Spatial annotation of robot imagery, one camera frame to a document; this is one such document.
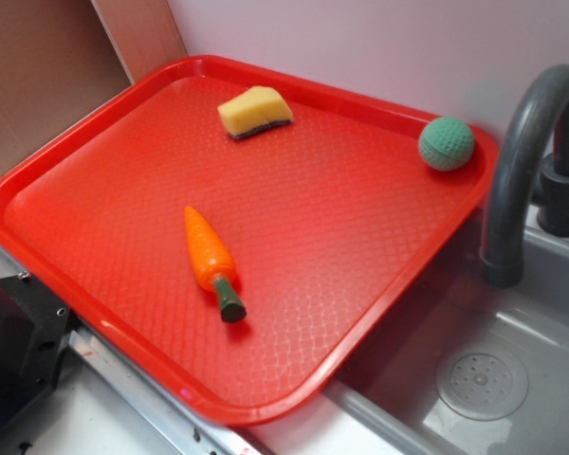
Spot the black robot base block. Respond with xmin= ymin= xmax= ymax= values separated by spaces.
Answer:
xmin=0 ymin=276 xmax=71 ymax=413

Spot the orange toy carrot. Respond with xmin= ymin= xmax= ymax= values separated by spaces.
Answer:
xmin=184 ymin=206 xmax=247 ymax=324

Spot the yellow sponge with grey pad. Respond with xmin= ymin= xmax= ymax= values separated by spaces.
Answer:
xmin=217 ymin=86 xmax=294 ymax=139

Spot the green dimpled ball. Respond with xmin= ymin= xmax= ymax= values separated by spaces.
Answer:
xmin=418 ymin=117 xmax=475 ymax=172

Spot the grey plastic sink basin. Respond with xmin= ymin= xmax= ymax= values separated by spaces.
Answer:
xmin=325 ymin=215 xmax=569 ymax=454

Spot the grey toy faucet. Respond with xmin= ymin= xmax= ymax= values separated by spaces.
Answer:
xmin=480 ymin=64 xmax=569 ymax=288

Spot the brown cardboard panel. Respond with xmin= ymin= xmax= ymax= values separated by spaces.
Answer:
xmin=0 ymin=1 xmax=187 ymax=177

